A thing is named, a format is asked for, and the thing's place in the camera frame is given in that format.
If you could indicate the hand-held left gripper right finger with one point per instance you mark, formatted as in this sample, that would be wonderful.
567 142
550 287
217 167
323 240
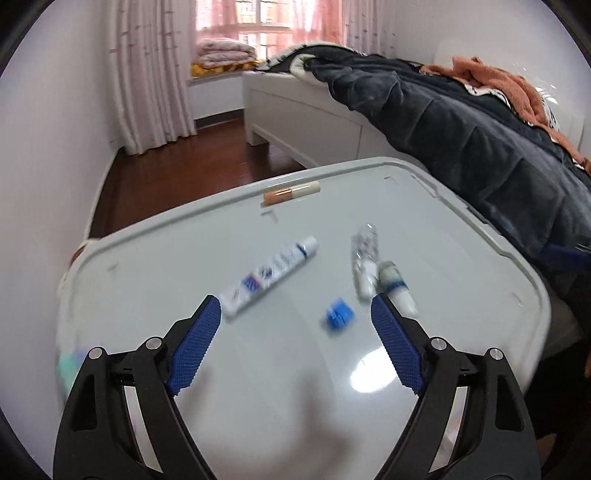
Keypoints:
397 346

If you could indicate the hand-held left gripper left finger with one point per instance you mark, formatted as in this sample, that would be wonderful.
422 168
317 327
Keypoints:
196 350

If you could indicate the blue plastic clip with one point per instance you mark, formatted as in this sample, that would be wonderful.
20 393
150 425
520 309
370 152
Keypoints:
339 314

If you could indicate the white bottle with blue band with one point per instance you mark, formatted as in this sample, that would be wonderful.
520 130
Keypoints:
392 277

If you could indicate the small clear printed tube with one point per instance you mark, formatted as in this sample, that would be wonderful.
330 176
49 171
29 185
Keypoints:
365 263

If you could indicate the white and blue toothpaste tube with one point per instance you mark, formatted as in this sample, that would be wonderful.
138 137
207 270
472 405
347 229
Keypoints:
268 277

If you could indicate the teal cosmetic tube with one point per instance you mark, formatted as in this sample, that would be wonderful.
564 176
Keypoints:
69 369

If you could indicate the orange and cream cosmetic stick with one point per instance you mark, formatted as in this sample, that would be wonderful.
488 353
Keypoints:
291 193

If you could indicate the blue fabric item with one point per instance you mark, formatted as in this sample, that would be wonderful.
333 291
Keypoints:
563 258

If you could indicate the white bed with dark quilt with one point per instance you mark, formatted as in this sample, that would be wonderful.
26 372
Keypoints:
461 138

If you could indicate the white window bench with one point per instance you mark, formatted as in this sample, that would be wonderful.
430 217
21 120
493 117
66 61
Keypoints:
214 97

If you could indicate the orange fleece blanket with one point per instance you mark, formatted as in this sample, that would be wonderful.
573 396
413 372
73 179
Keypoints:
503 87

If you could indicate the yellow cushion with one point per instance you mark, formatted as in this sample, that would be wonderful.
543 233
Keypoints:
207 70

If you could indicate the white patterned curtain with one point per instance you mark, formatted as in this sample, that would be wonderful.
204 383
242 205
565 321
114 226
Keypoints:
152 69
369 27

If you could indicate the folded pink quilt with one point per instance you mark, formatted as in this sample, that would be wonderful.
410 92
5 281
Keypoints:
224 51

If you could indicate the pink sheer curtain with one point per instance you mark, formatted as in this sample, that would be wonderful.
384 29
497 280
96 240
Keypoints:
217 18

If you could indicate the white bed frame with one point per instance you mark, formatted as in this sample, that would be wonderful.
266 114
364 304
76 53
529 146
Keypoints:
295 115

